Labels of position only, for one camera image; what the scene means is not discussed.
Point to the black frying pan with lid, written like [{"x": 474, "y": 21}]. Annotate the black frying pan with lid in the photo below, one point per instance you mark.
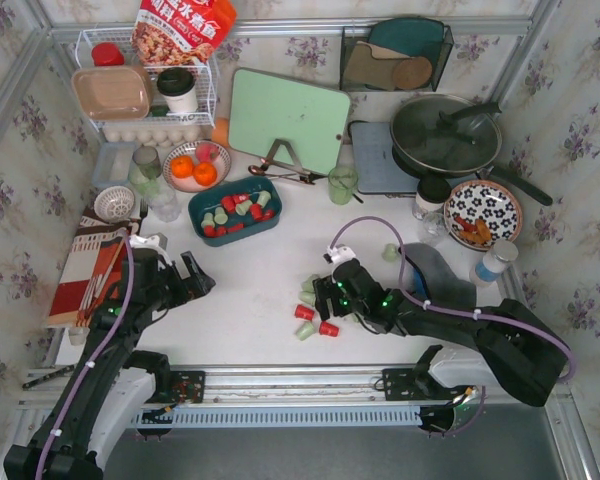
[{"x": 449, "y": 137}]

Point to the mint green cutting board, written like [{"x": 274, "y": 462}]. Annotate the mint green cutting board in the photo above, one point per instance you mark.
[{"x": 267, "y": 107}]

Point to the small white colander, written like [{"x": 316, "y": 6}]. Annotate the small white colander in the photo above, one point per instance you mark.
[{"x": 114, "y": 203}]

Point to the green capsule bottom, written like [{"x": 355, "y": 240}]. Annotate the green capsule bottom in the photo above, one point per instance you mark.
[{"x": 305, "y": 331}]

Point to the black mesh organizer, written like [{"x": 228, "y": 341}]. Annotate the black mesh organizer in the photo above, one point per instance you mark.
[{"x": 397, "y": 55}]

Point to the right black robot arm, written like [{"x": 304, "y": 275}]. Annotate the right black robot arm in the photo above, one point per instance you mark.
[{"x": 525, "y": 356}]

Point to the clear plastic cup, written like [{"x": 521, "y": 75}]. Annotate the clear plastic cup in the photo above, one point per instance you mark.
[{"x": 164, "y": 204}]

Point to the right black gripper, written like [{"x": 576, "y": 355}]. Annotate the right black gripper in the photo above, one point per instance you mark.
[{"x": 333, "y": 298}]

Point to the beige food container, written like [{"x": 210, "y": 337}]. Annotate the beige food container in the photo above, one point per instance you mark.
[{"x": 117, "y": 93}]

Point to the egg tray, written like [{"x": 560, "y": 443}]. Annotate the egg tray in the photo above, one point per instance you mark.
[{"x": 163, "y": 136}]

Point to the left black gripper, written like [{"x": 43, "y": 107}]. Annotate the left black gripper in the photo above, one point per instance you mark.
[{"x": 178, "y": 279}]

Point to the blue floral plate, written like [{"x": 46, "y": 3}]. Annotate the blue floral plate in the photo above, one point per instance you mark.
[{"x": 480, "y": 212}]

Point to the green glass cup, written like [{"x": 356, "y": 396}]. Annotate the green glass cup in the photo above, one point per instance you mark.
[{"x": 342, "y": 184}]

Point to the black lid jar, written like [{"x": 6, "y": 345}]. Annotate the black lid jar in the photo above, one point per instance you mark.
[{"x": 431, "y": 194}]

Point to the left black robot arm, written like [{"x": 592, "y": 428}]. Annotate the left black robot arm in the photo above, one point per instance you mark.
[{"x": 113, "y": 378}]

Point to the white bottle silver cap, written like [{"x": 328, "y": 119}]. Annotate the white bottle silver cap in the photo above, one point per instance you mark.
[{"x": 494, "y": 262}]

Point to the red lid jar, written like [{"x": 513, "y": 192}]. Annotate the red lid jar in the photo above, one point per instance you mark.
[{"x": 107, "y": 54}]

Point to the white wire rack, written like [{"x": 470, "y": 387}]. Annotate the white wire rack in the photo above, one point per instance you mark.
[{"x": 206, "y": 77}]

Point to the striped orange cloth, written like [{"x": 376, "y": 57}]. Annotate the striped orange cloth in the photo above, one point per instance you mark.
[{"x": 94, "y": 263}]

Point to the white cup black lid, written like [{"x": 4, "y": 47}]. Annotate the white cup black lid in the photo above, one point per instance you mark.
[{"x": 177, "y": 86}]

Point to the green capsule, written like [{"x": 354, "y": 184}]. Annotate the green capsule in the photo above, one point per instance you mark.
[
  {"x": 391, "y": 253},
  {"x": 220, "y": 216},
  {"x": 305, "y": 331}
]

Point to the red snack bag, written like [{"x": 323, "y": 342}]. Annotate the red snack bag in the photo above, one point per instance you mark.
[{"x": 180, "y": 32}]

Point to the teal storage basket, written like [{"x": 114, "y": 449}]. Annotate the teal storage basket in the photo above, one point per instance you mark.
[{"x": 253, "y": 196}]

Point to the green tinted glass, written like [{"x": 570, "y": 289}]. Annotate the green tinted glass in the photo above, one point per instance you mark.
[{"x": 145, "y": 170}]

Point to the fruit bowl plate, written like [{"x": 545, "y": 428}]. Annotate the fruit bowl plate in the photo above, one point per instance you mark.
[{"x": 196, "y": 166}]

